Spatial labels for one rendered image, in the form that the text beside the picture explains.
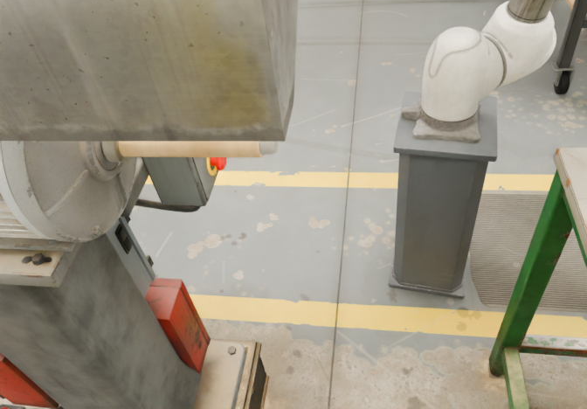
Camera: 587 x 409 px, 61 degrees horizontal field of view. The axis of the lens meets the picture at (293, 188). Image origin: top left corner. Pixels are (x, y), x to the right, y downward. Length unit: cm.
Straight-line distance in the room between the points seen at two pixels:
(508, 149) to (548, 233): 137
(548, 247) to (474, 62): 48
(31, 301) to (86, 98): 52
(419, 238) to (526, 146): 103
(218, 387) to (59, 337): 64
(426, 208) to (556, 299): 66
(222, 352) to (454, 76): 101
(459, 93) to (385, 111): 137
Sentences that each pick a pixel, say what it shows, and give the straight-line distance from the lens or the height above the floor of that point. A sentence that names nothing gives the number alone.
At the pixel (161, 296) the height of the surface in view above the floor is 62.
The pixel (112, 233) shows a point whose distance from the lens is 110.
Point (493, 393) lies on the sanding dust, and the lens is 181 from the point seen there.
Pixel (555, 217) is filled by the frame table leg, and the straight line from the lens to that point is 118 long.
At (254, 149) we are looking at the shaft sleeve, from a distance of 60.
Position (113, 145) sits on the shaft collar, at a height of 126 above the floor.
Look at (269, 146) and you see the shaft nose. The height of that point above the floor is 126.
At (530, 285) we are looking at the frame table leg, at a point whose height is 54.
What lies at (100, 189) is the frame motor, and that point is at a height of 121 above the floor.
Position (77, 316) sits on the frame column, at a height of 92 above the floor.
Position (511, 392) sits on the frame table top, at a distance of 159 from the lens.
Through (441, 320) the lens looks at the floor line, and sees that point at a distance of 190.
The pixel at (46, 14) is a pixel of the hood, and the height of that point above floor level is 150.
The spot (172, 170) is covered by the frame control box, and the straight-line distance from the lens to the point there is 97.
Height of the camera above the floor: 163
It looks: 45 degrees down
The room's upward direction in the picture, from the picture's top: 9 degrees counter-clockwise
